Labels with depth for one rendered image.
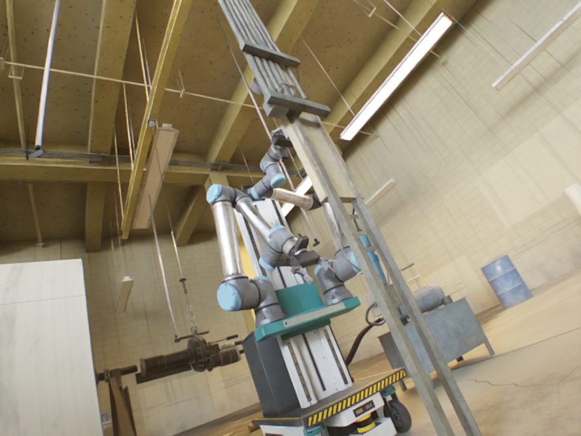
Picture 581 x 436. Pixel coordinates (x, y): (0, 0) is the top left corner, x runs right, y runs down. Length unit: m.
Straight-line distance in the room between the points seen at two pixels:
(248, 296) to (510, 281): 5.51
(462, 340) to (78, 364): 2.64
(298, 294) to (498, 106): 7.94
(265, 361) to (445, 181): 8.05
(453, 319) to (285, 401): 1.58
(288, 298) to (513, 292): 5.16
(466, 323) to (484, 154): 6.55
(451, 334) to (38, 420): 2.71
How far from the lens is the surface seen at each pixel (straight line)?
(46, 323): 1.88
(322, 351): 2.05
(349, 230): 1.17
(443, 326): 2.83
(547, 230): 8.55
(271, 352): 2.04
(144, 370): 2.59
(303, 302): 1.98
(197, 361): 2.64
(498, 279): 6.57
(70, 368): 1.80
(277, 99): 1.39
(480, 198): 8.95
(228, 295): 1.63
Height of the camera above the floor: 0.52
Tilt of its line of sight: 24 degrees up
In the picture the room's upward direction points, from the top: 23 degrees counter-clockwise
